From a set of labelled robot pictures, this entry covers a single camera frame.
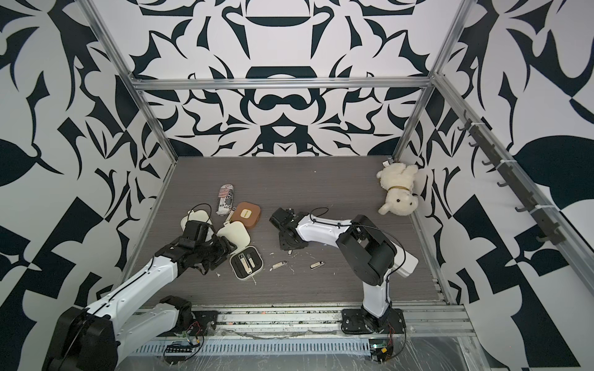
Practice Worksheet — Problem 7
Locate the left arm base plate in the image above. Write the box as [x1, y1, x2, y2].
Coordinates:
[183, 310, 219, 337]

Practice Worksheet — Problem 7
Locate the cream nail kit case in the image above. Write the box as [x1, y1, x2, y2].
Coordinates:
[180, 210, 212, 231]
[217, 222, 264, 281]

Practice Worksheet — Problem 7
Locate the circuit board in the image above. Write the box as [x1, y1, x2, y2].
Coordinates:
[162, 343, 196, 363]
[368, 338, 394, 363]

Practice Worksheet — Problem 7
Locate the silver cream nail clipper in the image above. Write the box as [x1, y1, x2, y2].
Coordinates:
[239, 255, 252, 275]

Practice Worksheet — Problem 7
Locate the brown nail kit case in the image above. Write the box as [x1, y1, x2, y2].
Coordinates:
[230, 202, 261, 230]

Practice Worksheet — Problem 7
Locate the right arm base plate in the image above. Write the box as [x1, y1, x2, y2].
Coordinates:
[340, 308, 406, 335]

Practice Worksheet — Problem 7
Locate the wall hook rail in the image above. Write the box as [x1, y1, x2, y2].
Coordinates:
[459, 110, 567, 245]

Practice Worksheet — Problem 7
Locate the white teddy bear plush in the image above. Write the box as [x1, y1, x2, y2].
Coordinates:
[376, 162, 419, 216]

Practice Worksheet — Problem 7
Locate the left circuit board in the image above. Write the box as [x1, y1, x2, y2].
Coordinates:
[162, 343, 196, 363]

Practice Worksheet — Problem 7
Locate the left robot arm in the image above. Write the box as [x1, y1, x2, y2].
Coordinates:
[42, 220, 237, 370]

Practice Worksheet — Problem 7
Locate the right circuit board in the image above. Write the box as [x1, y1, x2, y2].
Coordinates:
[368, 338, 394, 363]

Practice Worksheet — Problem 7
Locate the white box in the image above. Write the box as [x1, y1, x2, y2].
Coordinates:
[394, 246, 419, 278]

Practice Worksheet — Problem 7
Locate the small cream clipper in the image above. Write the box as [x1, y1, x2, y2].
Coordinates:
[247, 254, 255, 270]
[270, 261, 288, 271]
[310, 261, 325, 270]

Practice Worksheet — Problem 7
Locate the crushed flag print can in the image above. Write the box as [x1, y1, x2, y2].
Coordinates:
[217, 183, 235, 216]

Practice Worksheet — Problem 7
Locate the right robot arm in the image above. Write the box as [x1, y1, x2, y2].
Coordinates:
[269, 208, 419, 323]

